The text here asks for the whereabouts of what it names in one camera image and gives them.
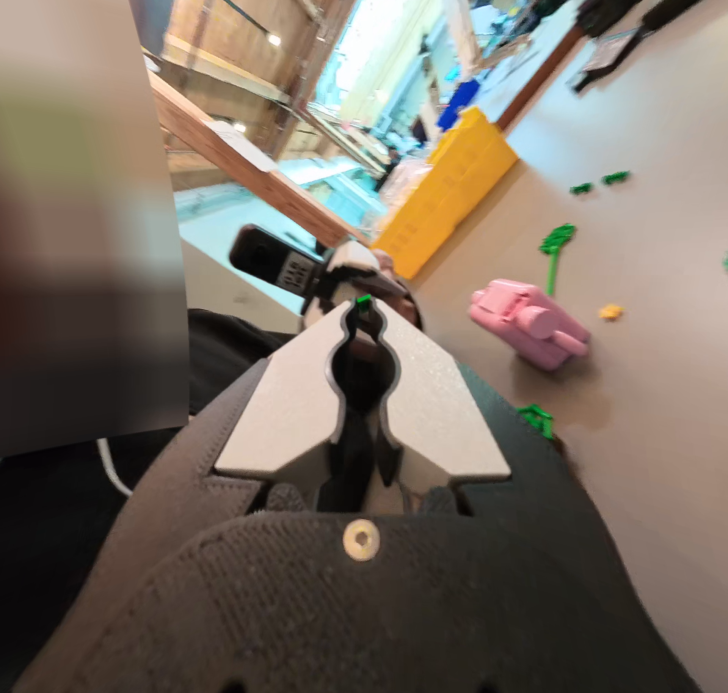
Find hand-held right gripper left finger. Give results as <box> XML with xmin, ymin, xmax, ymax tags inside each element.
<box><xmin>213</xmin><ymin>299</ymin><xmax>357</xmax><ymax>513</ymax></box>

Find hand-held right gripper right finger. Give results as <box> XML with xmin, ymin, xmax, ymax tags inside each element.
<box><xmin>369</xmin><ymin>299</ymin><xmax>513</xmax><ymax>513</ymax></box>

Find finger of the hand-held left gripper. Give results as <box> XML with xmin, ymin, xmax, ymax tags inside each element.
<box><xmin>329</xmin><ymin>242</ymin><xmax>394</xmax><ymax>294</ymax></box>
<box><xmin>301</xmin><ymin>282</ymin><xmax>365</xmax><ymax>330</ymax></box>

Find person's left forearm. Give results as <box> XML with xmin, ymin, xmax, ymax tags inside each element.
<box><xmin>188</xmin><ymin>309</ymin><xmax>297</xmax><ymax>415</ymax></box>

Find person's left hand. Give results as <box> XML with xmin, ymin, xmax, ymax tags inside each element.
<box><xmin>374</xmin><ymin>251</ymin><xmax>425</xmax><ymax>331</ymax></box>

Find clear plastic bags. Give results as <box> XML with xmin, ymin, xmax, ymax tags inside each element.
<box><xmin>378</xmin><ymin>158</ymin><xmax>433</xmax><ymax>216</ymax></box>

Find green toy web wheel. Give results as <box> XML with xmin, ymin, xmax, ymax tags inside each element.
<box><xmin>516</xmin><ymin>403</ymin><xmax>555</xmax><ymax>440</ymax></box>

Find wooden beam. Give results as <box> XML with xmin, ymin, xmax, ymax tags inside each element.
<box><xmin>142</xmin><ymin>50</ymin><xmax>370</xmax><ymax>247</ymax></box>

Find yellow storage bin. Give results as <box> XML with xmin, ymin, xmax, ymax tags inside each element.
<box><xmin>370</xmin><ymin>107</ymin><xmax>519</xmax><ymax>280</ymax></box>

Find white paper sign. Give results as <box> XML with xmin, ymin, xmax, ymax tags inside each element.
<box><xmin>207</xmin><ymin>119</ymin><xmax>279</xmax><ymax>173</ymax></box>

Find pink toy watering can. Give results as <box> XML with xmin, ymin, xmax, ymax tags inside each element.
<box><xmin>469</xmin><ymin>279</ymin><xmax>591</xmax><ymax>372</ymax></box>

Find blue storage bin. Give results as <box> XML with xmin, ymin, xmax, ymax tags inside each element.
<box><xmin>438</xmin><ymin>79</ymin><xmax>481</xmax><ymax>130</ymax></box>

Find green toy flower stem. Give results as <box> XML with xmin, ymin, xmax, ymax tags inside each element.
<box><xmin>539</xmin><ymin>223</ymin><xmax>576</xmax><ymax>297</ymax></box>

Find wooden stand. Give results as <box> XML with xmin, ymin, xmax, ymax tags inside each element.
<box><xmin>438</xmin><ymin>0</ymin><xmax>535</xmax><ymax>74</ymax></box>

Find person's black jacket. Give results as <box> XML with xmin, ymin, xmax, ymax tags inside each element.
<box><xmin>0</xmin><ymin>437</ymin><xmax>188</xmax><ymax>693</ymax></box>

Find flat black device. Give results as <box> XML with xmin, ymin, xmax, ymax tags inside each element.
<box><xmin>571</xmin><ymin>30</ymin><xmax>640</xmax><ymax>93</ymax></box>

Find black box device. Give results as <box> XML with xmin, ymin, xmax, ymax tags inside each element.
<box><xmin>576</xmin><ymin>0</ymin><xmax>643</xmax><ymax>38</ymax></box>

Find white cable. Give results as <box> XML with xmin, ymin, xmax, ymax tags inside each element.
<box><xmin>97</xmin><ymin>437</ymin><xmax>134</xmax><ymax>497</ymax></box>

